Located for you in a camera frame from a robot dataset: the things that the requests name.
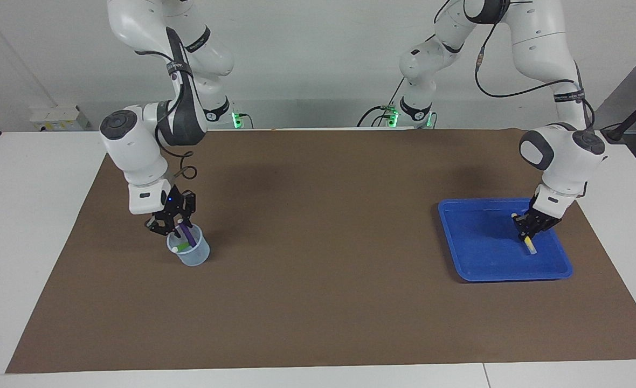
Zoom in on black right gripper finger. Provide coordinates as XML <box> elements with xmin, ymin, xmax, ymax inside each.
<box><xmin>147</xmin><ymin>214</ymin><xmax>176</xmax><ymax>237</ymax></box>
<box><xmin>176</xmin><ymin>207</ymin><xmax>195</xmax><ymax>239</ymax></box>

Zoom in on yellow pen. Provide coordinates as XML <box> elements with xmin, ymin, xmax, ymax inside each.
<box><xmin>511</xmin><ymin>213</ymin><xmax>537</xmax><ymax>255</ymax></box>

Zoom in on blue plastic tray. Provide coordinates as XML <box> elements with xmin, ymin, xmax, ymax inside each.
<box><xmin>438</xmin><ymin>198</ymin><xmax>573</xmax><ymax>283</ymax></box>

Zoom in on clear plastic cup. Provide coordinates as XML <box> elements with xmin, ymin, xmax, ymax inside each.
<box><xmin>167</xmin><ymin>223</ymin><xmax>210</xmax><ymax>267</ymax></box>

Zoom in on black stand pole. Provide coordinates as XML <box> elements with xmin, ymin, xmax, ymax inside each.
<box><xmin>601</xmin><ymin>86</ymin><xmax>636</xmax><ymax>143</ymax></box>

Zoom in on brown table mat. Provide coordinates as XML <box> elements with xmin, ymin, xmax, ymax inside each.
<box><xmin>5</xmin><ymin>128</ymin><xmax>636</xmax><ymax>374</ymax></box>

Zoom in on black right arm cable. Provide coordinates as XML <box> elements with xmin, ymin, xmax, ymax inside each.
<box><xmin>135</xmin><ymin>27</ymin><xmax>197</xmax><ymax>181</ymax></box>

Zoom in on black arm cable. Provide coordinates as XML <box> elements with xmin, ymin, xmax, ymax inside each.
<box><xmin>434</xmin><ymin>0</ymin><xmax>596</xmax><ymax>127</ymax></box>
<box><xmin>135</xmin><ymin>27</ymin><xmax>197</xmax><ymax>181</ymax></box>

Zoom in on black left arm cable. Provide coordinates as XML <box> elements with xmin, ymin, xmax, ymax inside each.
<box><xmin>434</xmin><ymin>0</ymin><xmax>596</xmax><ymax>127</ymax></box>

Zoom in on black base cable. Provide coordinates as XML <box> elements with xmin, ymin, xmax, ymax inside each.
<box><xmin>357</xmin><ymin>80</ymin><xmax>410</xmax><ymax>128</ymax></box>

